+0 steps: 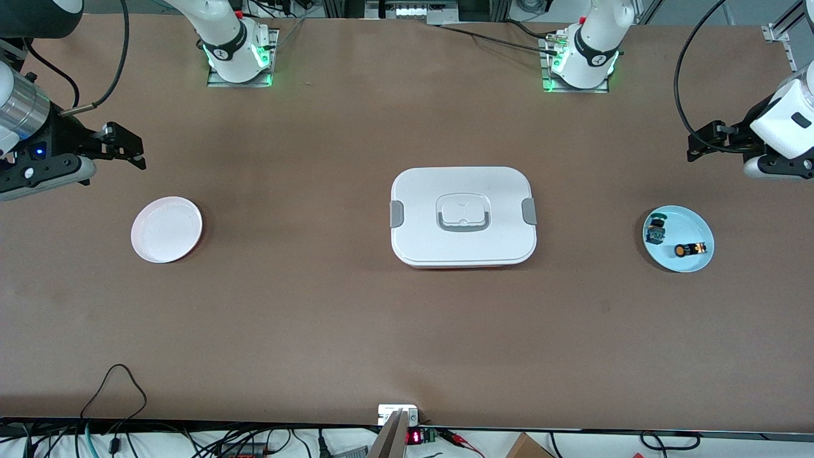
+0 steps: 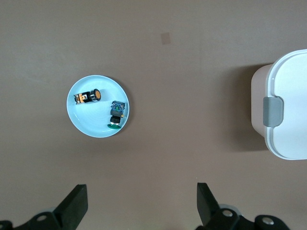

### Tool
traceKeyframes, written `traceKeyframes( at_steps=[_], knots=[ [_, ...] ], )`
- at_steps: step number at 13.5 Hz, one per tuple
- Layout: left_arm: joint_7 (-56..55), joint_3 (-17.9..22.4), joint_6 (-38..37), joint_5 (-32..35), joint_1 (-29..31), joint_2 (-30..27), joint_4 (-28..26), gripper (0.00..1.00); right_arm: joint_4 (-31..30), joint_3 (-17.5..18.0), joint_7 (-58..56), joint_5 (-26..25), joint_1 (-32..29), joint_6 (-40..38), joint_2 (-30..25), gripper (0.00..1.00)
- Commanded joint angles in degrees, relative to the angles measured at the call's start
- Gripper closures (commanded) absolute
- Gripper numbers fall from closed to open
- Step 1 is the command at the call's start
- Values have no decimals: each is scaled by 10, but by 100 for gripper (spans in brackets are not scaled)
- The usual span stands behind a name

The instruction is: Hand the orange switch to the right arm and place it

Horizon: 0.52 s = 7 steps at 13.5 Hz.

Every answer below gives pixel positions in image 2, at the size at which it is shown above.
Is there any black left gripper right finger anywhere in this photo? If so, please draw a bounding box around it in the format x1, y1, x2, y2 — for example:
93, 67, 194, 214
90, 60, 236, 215
195, 182, 292, 230

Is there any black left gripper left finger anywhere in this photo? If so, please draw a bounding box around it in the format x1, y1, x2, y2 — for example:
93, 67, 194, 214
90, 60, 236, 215
0, 184, 88, 230

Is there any orange push button switch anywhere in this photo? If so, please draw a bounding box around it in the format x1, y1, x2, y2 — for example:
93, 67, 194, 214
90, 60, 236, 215
73, 88, 102, 105

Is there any light blue plate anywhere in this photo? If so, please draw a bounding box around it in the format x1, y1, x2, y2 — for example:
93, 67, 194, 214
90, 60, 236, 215
66, 75, 130, 138

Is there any white lidded container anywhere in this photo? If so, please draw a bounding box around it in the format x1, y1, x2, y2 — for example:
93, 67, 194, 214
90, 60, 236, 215
250, 49, 307, 161

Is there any brown tape patch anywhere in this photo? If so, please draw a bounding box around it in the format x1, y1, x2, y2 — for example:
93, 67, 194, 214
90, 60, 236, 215
160, 32, 172, 46

